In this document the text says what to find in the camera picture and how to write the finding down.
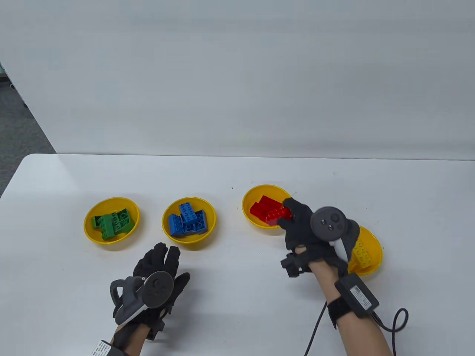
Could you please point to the person's left hand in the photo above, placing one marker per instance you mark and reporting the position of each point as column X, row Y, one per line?
column 163, row 259

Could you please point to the person's right hand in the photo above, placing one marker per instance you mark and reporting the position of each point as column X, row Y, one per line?
column 300, row 233

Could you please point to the grey handheld controller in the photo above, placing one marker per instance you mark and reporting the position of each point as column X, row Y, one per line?
column 328, row 222
column 157, row 289

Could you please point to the blue small toy brick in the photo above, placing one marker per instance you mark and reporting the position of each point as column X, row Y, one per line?
column 188, row 229

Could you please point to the red small toy brick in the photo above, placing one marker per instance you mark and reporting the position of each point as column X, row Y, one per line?
column 263, row 218
column 256, row 210

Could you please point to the yellow long toy brick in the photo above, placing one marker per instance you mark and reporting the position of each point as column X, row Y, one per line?
column 362, row 254

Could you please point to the person's right forearm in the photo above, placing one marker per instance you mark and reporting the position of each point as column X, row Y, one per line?
column 362, row 337

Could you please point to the person's left forearm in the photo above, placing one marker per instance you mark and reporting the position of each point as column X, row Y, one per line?
column 133, row 341

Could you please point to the yellow plastic bowl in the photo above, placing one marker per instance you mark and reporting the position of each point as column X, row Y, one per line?
column 111, row 204
column 374, row 241
column 173, row 205
column 254, row 193

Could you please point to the black wrist sensor box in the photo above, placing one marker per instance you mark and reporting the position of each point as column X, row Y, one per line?
column 356, row 294
column 104, row 350

